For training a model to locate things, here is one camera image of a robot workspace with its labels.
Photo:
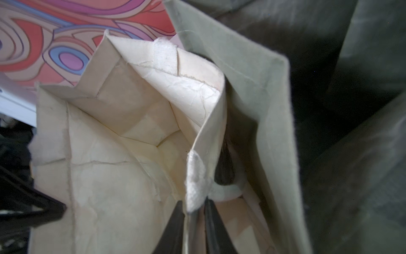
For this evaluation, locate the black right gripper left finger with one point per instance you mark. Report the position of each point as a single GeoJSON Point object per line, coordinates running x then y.
{"type": "Point", "coordinates": [171, 241]}

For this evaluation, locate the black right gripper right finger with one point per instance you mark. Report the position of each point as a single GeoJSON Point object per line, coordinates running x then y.
{"type": "Point", "coordinates": [217, 238]}

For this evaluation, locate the cream canvas tote bag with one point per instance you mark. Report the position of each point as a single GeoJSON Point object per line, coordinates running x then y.
{"type": "Point", "coordinates": [143, 129]}

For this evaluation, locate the olive green canvas bag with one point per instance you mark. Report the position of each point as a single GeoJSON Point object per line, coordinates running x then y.
{"type": "Point", "coordinates": [316, 96]}

